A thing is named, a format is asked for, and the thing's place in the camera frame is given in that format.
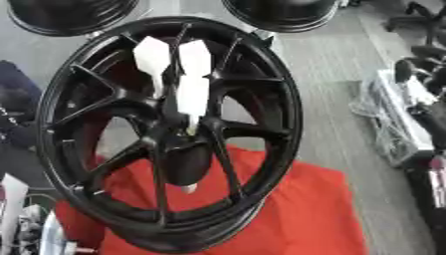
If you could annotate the black office chair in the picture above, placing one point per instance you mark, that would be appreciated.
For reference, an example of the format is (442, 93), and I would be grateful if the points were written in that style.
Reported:
(427, 20)

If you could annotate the person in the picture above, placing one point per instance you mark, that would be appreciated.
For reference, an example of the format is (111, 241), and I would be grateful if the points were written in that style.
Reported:
(16, 99)

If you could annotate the black spoked wheel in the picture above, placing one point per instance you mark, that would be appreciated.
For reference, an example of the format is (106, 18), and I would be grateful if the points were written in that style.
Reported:
(119, 99)

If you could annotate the black round wheel rim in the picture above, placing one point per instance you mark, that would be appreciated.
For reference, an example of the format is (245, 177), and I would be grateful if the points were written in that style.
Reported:
(70, 16)
(279, 15)

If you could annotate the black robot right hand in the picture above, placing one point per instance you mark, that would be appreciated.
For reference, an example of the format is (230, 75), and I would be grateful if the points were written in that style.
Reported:
(432, 73)

